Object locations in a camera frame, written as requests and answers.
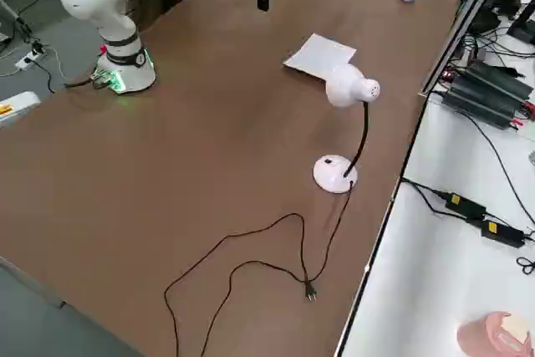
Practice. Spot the pink container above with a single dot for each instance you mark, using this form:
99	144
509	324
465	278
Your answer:
489	334

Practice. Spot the white power strip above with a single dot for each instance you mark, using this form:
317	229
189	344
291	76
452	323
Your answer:
29	60

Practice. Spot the white desk lamp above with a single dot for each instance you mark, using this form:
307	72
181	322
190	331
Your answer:
342	85

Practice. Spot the white A4 paper sheet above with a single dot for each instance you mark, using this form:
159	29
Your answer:
317	54

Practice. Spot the aluminium frame post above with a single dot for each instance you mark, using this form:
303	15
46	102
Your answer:
462	22

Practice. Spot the white box yellow label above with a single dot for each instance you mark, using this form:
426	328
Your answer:
21	106

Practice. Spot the black power supply unit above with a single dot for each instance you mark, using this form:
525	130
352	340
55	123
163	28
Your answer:
501	79
480	104

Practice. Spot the small board red display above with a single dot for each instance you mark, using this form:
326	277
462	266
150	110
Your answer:
448	77

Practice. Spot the black power adapter yellow label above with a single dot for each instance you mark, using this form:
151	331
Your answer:
503	233
465	205

